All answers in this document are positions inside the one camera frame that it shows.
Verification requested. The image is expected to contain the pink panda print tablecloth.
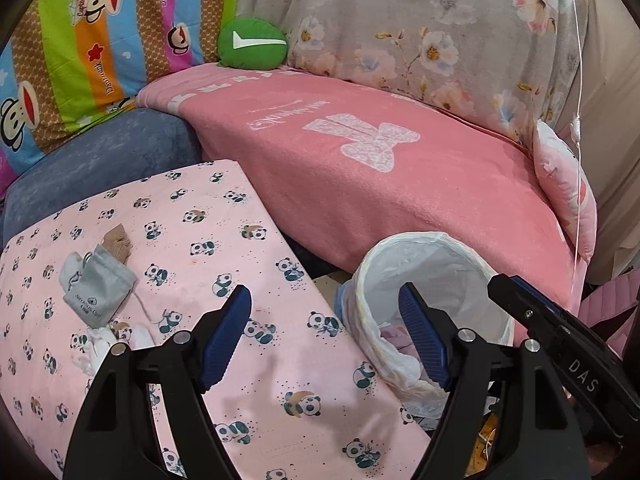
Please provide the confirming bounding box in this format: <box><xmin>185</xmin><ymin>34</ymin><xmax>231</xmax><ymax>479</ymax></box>
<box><xmin>0</xmin><ymin>159</ymin><xmax>434</xmax><ymax>480</ymax></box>

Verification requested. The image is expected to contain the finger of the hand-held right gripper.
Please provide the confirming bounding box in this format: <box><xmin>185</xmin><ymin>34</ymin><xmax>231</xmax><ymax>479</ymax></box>
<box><xmin>487</xmin><ymin>272</ymin><xmax>577</xmax><ymax>347</ymax></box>

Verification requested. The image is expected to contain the pink quilted bag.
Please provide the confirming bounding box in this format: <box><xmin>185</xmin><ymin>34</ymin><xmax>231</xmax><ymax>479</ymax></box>
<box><xmin>579</xmin><ymin>267</ymin><xmax>640</xmax><ymax>357</ymax></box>

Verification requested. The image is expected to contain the blue sofa cushion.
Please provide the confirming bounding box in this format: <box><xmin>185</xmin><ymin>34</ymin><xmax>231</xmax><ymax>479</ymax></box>
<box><xmin>0</xmin><ymin>109</ymin><xmax>209</xmax><ymax>252</ymax></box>

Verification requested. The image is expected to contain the grey drawstring pouch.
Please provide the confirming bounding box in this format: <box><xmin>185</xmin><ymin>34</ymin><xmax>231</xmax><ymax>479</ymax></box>
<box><xmin>59</xmin><ymin>252</ymin><xmax>93</xmax><ymax>293</ymax></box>
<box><xmin>62</xmin><ymin>246</ymin><xmax>137</xmax><ymax>324</ymax></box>

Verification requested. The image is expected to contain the grey floral blanket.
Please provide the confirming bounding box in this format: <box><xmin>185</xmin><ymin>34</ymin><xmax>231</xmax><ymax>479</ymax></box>
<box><xmin>235</xmin><ymin>0</ymin><xmax>592</xmax><ymax>150</ymax></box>

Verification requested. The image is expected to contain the small pink pillow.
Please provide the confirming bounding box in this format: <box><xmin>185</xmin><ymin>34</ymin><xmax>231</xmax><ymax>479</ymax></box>
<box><xmin>532</xmin><ymin>122</ymin><xmax>599</xmax><ymax>262</ymax></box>

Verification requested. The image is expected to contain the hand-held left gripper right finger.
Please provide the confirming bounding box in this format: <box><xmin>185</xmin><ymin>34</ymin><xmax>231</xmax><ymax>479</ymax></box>
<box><xmin>397</xmin><ymin>282</ymin><xmax>587</xmax><ymax>480</ymax></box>

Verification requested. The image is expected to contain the thin white string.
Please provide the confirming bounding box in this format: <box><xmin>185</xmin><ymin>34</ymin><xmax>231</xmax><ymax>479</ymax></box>
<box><xmin>132</xmin><ymin>291</ymin><xmax>172</xmax><ymax>327</ymax></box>

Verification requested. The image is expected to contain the colourful monkey print pillow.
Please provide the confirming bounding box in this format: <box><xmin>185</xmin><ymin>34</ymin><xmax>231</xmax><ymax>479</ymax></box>
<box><xmin>0</xmin><ymin>0</ymin><xmax>242</xmax><ymax>187</ymax></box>

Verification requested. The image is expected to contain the pink blanket with bow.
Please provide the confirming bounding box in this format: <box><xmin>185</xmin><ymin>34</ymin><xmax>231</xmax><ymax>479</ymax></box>
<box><xmin>136</xmin><ymin>62</ymin><xmax>597</xmax><ymax>362</ymax></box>

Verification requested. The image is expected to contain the white lined trash bin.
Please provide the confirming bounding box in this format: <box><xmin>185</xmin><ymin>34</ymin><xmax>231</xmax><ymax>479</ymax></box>
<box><xmin>335</xmin><ymin>231</ymin><xmax>516</xmax><ymax>417</ymax></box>

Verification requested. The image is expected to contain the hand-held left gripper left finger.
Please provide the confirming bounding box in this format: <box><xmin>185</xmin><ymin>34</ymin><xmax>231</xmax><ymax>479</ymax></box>
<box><xmin>62</xmin><ymin>284</ymin><xmax>253</xmax><ymax>480</ymax></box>

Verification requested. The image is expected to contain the small brown fabric piece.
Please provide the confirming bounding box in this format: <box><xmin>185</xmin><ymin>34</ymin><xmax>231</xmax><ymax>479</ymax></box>
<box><xmin>99</xmin><ymin>225</ymin><xmax>134</xmax><ymax>265</ymax></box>

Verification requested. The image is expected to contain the green cushion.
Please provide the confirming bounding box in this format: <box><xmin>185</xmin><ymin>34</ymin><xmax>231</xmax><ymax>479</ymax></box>
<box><xmin>216</xmin><ymin>17</ymin><xmax>289</xmax><ymax>70</ymax></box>

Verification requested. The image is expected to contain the white cable with switch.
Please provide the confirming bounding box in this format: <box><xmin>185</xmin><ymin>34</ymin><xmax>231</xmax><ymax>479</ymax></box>
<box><xmin>569</xmin><ymin>0</ymin><xmax>587</xmax><ymax>262</ymax></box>

